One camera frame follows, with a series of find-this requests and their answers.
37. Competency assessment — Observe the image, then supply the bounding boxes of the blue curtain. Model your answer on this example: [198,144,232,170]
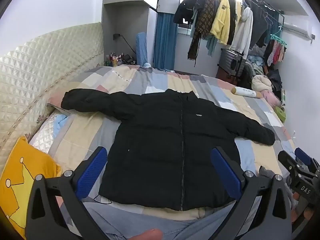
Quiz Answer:
[153,12,178,72]

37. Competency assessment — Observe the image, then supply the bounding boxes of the black power cable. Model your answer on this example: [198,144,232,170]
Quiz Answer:
[119,35,137,58]

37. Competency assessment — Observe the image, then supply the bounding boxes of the teal sock hanger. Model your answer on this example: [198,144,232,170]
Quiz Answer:
[270,26,288,47]

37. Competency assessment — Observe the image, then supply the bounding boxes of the white air conditioner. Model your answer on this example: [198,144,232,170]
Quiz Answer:
[282,21,314,41]

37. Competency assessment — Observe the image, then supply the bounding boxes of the hanging black garment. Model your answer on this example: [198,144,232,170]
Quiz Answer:
[226,0,237,45]

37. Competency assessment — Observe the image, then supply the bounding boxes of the yellow crown print pillow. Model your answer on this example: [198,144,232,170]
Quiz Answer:
[0,136,62,239]

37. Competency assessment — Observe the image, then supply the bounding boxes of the yellow fleece jacket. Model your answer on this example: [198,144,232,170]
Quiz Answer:
[210,0,237,46]

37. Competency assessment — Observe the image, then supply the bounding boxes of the teal hanging garment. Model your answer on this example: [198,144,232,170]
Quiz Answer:
[191,10,218,57]

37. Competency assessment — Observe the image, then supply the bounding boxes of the dark grey coat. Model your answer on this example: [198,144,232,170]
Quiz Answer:
[247,1,269,48]

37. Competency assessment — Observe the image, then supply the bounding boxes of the hanging pink socks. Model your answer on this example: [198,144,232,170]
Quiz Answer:
[266,40,287,67]

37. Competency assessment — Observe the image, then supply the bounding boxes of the white hoodie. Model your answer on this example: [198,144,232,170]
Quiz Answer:
[230,5,254,55]

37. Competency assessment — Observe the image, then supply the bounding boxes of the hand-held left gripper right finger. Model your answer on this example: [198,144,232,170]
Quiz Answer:
[210,146,293,240]

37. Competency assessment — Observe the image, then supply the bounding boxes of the grey suitcase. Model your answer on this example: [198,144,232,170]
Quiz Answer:
[219,49,247,78]

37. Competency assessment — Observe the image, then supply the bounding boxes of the hanging black jacket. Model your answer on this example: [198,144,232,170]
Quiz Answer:
[173,0,198,26]

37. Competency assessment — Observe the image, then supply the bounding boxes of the green object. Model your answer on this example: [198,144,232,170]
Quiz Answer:
[275,105,287,123]

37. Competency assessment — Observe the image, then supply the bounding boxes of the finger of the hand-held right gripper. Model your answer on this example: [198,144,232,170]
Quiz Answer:
[278,151,300,180]
[294,147,320,174]

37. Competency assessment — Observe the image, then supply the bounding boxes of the white quilted mattress pad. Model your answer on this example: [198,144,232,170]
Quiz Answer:
[29,111,73,153]

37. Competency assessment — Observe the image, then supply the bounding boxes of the black puffer jacket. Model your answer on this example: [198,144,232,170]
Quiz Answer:
[61,88,276,212]

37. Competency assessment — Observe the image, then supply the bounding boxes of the pile of clothes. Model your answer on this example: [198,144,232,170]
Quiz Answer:
[246,46,283,98]

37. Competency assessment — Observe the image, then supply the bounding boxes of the cream rolled bundle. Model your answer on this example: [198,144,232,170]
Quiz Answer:
[251,75,272,92]

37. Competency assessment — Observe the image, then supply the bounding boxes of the cream quilted headboard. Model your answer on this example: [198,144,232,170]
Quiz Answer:
[0,22,104,160]

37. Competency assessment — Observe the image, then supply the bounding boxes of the grey wardrobe cabinet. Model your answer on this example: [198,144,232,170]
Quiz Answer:
[101,0,183,70]

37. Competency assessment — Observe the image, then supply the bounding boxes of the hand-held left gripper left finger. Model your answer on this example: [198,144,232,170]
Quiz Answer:
[25,146,113,240]

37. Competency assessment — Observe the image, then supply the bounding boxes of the group of cosmetic bottles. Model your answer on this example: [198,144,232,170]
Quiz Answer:
[104,52,137,67]

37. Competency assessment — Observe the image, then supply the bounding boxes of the light blue cloth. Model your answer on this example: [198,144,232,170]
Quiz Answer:
[53,114,70,133]

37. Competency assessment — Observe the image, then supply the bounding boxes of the brown plaid scarf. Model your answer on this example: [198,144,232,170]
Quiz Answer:
[187,0,216,62]

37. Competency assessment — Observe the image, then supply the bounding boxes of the pink cloth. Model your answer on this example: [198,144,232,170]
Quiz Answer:
[261,91,282,107]

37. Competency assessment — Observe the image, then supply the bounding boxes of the person's left hand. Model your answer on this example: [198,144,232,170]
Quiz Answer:
[138,228,163,240]

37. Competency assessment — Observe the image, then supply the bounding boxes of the person's blue jeans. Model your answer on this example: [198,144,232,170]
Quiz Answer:
[56,195,253,240]

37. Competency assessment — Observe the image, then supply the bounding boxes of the patchwork bed cover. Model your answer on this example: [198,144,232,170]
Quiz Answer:
[30,65,297,240]

